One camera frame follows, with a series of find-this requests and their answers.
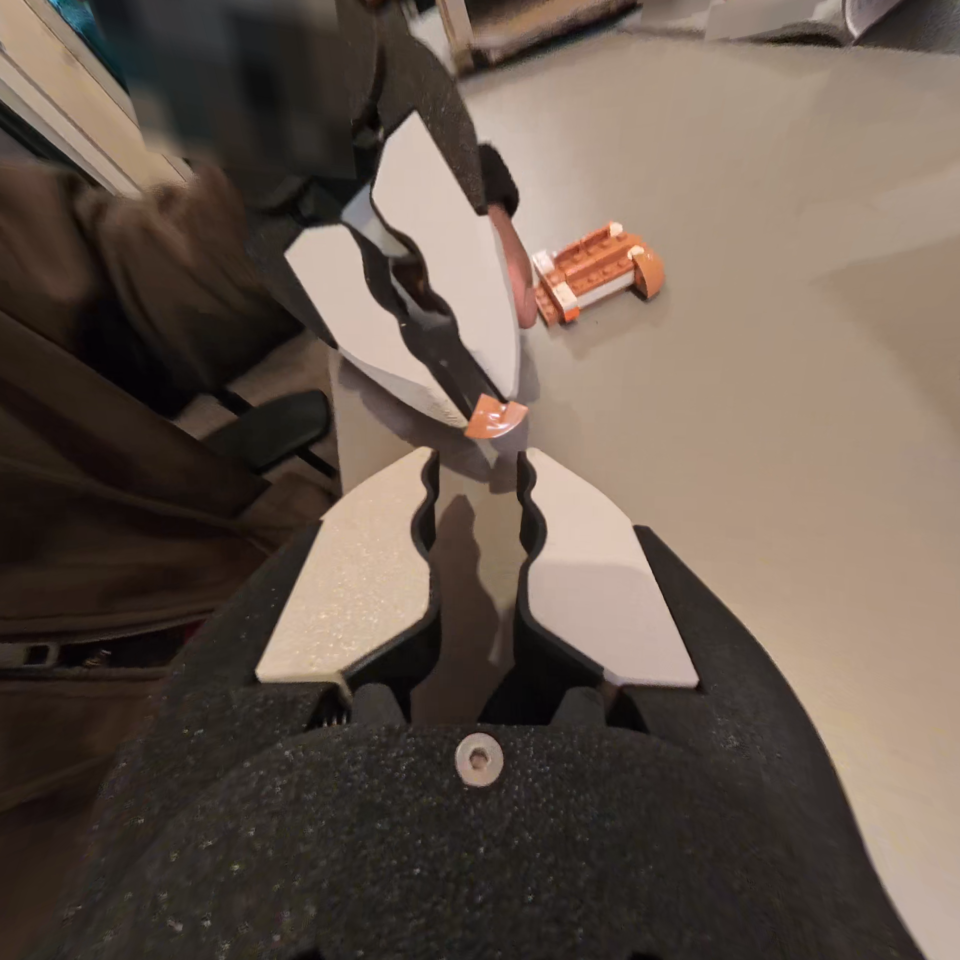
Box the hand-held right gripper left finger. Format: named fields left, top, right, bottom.
left=255, top=446, right=444, bottom=702

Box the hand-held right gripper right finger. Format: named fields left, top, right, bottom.
left=513, top=447, right=701, bottom=690

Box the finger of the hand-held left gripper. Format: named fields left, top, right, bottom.
left=369, top=110, right=524, bottom=406
left=283, top=187, right=481, bottom=430

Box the orange-brown lego assembly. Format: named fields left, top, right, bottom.
left=531, top=222, right=666, bottom=329

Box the brown rounded lego brick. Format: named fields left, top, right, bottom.
left=463, top=397, right=530, bottom=441

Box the person's left hand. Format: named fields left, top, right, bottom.
left=487, top=202, right=540, bottom=331

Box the dark printed cardboard box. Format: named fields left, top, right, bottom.
left=438, top=0, right=642, bottom=76

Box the black office chair armrest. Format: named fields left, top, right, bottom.
left=206, top=390, right=335, bottom=477

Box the person's brown jacket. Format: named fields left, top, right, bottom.
left=0, top=153, right=342, bottom=826

